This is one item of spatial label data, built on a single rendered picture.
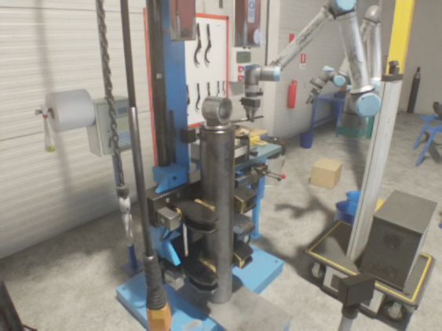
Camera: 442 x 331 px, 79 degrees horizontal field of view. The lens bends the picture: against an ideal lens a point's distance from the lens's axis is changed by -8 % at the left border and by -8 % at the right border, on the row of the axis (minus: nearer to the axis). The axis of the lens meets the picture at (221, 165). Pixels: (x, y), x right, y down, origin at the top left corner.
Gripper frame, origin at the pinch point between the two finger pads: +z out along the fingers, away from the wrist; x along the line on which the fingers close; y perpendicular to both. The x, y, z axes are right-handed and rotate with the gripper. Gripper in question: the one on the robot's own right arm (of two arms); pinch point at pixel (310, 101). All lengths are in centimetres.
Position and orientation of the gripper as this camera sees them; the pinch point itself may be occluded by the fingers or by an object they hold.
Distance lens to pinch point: 275.3
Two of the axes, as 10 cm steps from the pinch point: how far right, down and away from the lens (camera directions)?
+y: 7.2, 5.9, -3.8
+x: 5.8, -2.0, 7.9
